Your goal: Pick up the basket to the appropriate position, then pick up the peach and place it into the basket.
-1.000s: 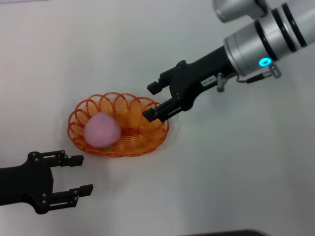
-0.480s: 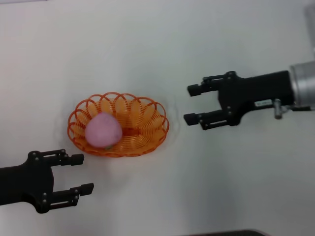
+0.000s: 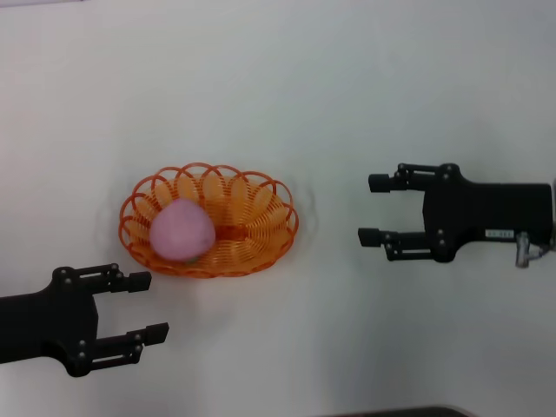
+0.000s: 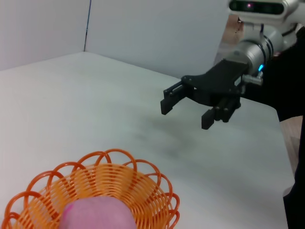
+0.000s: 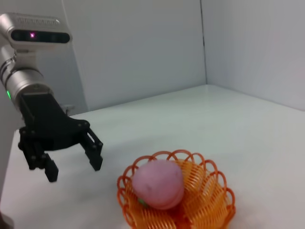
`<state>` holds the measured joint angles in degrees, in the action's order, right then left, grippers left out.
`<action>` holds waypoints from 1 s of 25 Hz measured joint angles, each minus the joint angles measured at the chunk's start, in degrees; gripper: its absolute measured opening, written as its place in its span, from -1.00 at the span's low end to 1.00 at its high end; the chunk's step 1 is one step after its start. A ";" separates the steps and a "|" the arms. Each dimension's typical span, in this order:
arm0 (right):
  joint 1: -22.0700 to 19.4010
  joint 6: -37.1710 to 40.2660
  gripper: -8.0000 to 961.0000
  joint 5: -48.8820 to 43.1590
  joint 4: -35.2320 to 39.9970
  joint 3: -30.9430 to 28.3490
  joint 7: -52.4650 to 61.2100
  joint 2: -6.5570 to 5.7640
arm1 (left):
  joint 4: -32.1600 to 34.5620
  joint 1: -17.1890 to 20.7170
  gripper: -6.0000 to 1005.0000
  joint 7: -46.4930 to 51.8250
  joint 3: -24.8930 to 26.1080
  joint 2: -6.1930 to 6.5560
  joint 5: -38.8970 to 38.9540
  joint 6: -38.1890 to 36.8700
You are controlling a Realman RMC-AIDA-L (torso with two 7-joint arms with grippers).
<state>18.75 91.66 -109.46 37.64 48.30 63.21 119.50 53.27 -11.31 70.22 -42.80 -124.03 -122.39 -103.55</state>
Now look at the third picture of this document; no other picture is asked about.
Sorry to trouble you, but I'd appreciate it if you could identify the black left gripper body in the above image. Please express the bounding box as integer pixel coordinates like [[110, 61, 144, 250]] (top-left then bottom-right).
[[0, 265, 100, 378]]

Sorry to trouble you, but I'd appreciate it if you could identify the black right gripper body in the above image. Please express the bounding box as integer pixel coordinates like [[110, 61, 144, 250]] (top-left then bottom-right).
[[423, 163, 553, 264]]

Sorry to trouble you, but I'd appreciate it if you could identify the pink plush peach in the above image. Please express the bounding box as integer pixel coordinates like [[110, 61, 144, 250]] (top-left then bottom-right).
[[149, 198, 217, 264]]

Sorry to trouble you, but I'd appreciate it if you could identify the orange plastic wire basket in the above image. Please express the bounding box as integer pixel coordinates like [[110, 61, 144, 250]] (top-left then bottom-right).
[[118, 162, 300, 279]]

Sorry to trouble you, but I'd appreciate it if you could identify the dark robot torso edge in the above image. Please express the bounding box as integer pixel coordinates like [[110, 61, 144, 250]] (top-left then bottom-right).
[[338, 404, 477, 417]]

